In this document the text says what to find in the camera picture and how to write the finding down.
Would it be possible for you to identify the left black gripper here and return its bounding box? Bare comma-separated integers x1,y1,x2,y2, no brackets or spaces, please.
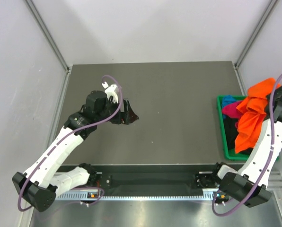
96,98,139,125

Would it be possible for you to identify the orange t shirt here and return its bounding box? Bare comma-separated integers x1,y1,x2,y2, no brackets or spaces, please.
235,78,275,154

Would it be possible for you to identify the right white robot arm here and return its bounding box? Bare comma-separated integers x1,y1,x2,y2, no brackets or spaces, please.
210,86,282,217

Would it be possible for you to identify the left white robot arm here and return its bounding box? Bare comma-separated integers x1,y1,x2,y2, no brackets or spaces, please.
12,84,139,212

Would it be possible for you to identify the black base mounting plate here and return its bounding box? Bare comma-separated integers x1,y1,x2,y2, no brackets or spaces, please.
88,172,216,190

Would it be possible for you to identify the blue t shirt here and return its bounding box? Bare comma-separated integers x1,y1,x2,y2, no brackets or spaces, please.
221,95,236,108

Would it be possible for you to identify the magenta t shirt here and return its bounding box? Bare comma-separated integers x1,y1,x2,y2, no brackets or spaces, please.
221,101,243,119

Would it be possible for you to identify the black t shirt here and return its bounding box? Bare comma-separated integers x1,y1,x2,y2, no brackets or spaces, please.
223,117,253,157

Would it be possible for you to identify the green plastic bin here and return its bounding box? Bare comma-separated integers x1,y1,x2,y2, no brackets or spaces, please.
216,95,249,161

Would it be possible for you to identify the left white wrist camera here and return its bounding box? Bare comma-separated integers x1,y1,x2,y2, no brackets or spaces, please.
101,81,120,104

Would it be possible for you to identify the grey slotted cable duct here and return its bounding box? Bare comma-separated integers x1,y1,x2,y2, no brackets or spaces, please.
54,190,221,201

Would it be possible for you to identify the right aluminium frame post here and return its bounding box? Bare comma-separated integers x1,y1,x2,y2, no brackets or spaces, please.
233,0,279,70

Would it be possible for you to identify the aluminium frame post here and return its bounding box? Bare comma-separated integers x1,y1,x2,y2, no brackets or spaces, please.
23,0,70,72
233,0,279,70

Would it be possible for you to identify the left aluminium frame post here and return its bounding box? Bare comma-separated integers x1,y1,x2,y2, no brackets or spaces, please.
23,0,70,72

